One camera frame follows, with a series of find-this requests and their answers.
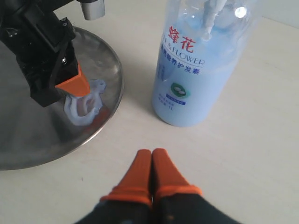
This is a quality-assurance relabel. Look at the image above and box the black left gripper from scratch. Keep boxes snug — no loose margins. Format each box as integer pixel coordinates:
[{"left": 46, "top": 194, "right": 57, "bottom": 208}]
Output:
[{"left": 0, "top": 0, "right": 90, "bottom": 107}]

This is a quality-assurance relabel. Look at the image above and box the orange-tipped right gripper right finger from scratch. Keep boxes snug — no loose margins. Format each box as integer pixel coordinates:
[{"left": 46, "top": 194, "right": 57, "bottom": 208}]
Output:
[{"left": 152, "top": 148, "right": 239, "bottom": 224}]

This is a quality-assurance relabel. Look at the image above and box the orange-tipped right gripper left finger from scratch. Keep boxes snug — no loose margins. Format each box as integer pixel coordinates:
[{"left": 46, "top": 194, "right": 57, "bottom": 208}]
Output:
[{"left": 77, "top": 149, "right": 152, "bottom": 224}]

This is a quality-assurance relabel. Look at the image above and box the blue soap blob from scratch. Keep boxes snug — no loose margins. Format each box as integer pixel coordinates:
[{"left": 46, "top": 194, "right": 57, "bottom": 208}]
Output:
[{"left": 64, "top": 79, "right": 107, "bottom": 126}]

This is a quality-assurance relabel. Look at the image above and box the blue pump lotion bottle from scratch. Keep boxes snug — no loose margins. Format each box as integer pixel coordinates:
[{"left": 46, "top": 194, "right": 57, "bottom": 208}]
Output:
[{"left": 152, "top": 0, "right": 261, "bottom": 127}]

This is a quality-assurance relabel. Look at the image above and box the round stainless steel plate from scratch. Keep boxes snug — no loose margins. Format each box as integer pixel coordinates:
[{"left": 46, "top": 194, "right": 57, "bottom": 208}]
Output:
[{"left": 0, "top": 28, "right": 124, "bottom": 170}]

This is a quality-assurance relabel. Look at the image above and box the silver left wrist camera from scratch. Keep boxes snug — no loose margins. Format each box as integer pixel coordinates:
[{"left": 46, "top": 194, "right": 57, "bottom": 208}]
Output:
[{"left": 79, "top": 0, "right": 106, "bottom": 21}]

